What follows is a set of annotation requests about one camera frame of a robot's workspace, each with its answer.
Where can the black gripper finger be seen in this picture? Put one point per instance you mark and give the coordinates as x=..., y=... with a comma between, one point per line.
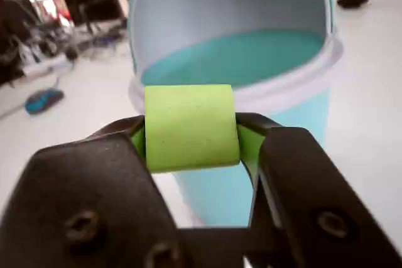
x=78, y=192
x=307, y=192

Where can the green block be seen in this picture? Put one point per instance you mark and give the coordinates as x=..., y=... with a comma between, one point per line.
x=188, y=126

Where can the teal whale-shaped bin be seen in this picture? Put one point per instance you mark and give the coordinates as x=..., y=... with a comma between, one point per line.
x=220, y=13

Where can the blue computer mouse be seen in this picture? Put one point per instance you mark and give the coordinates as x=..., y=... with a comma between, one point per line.
x=44, y=100

